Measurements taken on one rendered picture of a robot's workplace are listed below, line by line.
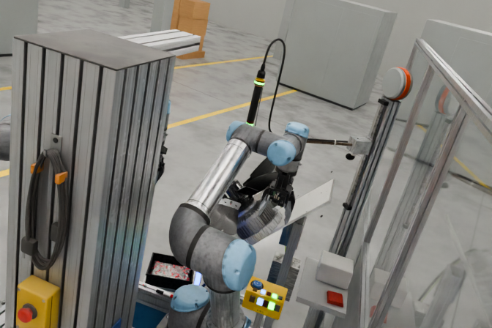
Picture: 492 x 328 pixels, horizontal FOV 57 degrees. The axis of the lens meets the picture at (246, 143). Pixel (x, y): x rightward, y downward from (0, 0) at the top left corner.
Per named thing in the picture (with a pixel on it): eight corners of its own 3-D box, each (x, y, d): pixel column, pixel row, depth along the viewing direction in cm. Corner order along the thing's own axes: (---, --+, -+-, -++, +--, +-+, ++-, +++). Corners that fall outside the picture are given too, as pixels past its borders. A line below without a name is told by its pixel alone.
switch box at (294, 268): (291, 291, 259) (302, 260, 251) (288, 302, 250) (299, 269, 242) (266, 282, 261) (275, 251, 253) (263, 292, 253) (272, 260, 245)
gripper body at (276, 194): (263, 203, 150) (272, 170, 146) (269, 192, 158) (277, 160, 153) (285, 210, 149) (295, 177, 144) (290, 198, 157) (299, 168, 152)
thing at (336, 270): (348, 273, 246) (354, 256, 242) (346, 291, 231) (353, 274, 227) (318, 262, 249) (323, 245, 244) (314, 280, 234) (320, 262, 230)
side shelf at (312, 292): (348, 275, 249) (349, 271, 248) (344, 318, 216) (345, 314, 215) (305, 261, 253) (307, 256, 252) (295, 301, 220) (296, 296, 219)
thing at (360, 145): (362, 150, 238) (367, 135, 235) (369, 156, 232) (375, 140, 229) (345, 148, 234) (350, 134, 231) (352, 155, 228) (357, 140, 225)
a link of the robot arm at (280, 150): (252, 159, 136) (265, 148, 145) (287, 172, 133) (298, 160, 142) (258, 135, 133) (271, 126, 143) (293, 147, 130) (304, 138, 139)
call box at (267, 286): (282, 307, 193) (288, 288, 189) (277, 323, 184) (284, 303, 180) (246, 294, 196) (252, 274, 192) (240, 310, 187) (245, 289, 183)
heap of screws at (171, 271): (190, 270, 225) (191, 264, 224) (187, 290, 212) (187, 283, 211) (151, 263, 224) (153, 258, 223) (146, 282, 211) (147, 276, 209)
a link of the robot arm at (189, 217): (151, 258, 120) (236, 134, 149) (187, 275, 117) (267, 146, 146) (144, 236, 112) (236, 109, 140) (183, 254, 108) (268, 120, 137)
